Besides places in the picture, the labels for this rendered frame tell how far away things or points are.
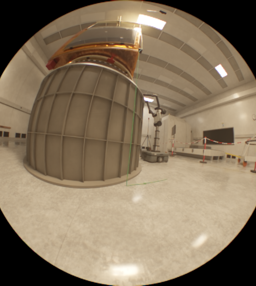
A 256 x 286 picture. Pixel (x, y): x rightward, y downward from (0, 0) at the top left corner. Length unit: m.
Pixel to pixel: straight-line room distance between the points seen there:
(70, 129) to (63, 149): 0.17
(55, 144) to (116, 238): 0.75
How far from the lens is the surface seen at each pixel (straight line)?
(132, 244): 0.42
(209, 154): 4.70
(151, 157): 2.09
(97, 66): 1.03
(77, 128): 0.74
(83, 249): 0.41
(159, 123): 2.45
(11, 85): 5.80
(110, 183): 0.79
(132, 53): 1.57
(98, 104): 0.80
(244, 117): 7.92
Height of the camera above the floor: 0.38
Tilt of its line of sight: 1 degrees up
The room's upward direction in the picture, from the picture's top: 6 degrees clockwise
